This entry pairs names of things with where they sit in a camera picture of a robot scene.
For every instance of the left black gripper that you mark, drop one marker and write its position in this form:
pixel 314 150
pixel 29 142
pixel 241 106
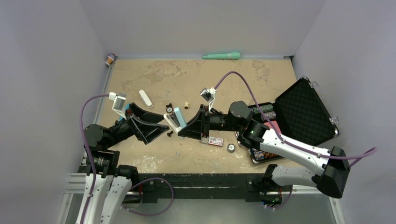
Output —
pixel 144 131

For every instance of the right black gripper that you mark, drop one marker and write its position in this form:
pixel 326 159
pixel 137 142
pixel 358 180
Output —
pixel 194 129

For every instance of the light blue stapler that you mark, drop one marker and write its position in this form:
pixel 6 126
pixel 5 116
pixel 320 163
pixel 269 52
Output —
pixel 175 120

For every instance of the white stapler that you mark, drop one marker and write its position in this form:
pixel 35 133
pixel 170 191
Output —
pixel 144 97

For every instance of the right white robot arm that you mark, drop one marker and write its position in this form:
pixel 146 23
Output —
pixel 325 169

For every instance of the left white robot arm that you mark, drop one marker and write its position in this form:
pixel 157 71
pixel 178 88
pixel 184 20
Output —
pixel 106 181

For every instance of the red staple box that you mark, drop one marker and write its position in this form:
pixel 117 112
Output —
pixel 212 141

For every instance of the small orange figurine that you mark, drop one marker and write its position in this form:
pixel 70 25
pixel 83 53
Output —
pixel 111 58

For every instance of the green microphone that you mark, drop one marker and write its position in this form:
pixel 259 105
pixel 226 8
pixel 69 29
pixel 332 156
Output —
pixel 222 56

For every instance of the black aluminium poker case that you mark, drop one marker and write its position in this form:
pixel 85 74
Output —
pixel 299 113

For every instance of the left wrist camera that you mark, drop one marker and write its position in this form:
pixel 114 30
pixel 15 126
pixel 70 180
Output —
pixel 119 101

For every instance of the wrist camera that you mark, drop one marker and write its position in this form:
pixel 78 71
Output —
pixel 119 101
pixel 209 95

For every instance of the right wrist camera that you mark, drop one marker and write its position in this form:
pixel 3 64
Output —
pixel 209 95

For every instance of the black base frame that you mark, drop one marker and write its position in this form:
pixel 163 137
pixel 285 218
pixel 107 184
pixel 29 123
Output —
pixel 250 187

